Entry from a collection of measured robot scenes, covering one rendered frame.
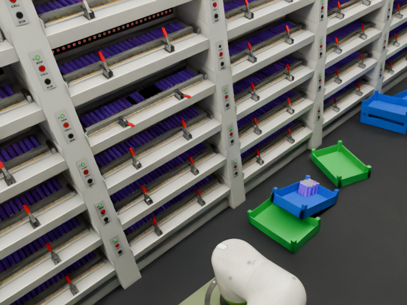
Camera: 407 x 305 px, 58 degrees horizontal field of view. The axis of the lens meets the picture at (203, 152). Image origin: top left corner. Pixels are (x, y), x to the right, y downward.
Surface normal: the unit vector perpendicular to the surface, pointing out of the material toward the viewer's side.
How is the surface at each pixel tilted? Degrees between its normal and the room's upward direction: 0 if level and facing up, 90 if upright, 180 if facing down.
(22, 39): 90
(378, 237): 0
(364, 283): 0
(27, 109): 15
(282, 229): 0
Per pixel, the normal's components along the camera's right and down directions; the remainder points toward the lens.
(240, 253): -0.11, -0.85
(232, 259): -0.29, -0.69
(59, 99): 0.63, 0.36
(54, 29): 0.02, -0.69
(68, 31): 0.65, 0.56
